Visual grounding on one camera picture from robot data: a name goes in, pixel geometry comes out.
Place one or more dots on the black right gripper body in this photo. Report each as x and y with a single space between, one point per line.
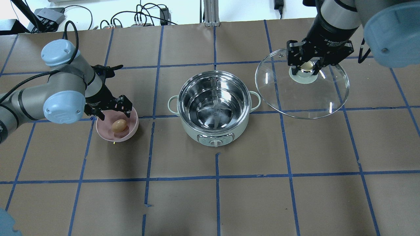
329 34

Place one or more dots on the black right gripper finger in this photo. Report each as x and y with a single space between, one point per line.
319 64
295 69

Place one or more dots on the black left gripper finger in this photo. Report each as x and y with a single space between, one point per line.
127 112
100 115

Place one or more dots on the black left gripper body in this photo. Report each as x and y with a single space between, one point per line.
99 97

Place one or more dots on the brown egg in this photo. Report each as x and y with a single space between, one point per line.
119 126

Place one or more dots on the glass pot lid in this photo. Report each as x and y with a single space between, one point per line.
304 95

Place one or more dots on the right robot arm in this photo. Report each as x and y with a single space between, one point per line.
390 29

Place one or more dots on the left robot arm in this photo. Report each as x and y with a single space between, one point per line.
74 88

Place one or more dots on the pale green electric pot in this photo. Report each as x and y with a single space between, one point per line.
214 107

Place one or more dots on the pink bowl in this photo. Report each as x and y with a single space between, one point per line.
103 128

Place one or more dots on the black usb hub box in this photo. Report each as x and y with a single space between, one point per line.
55 15

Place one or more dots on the brown paper table mat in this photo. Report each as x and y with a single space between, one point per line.
354 172

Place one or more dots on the aluminium frame post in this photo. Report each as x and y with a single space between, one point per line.
211 13

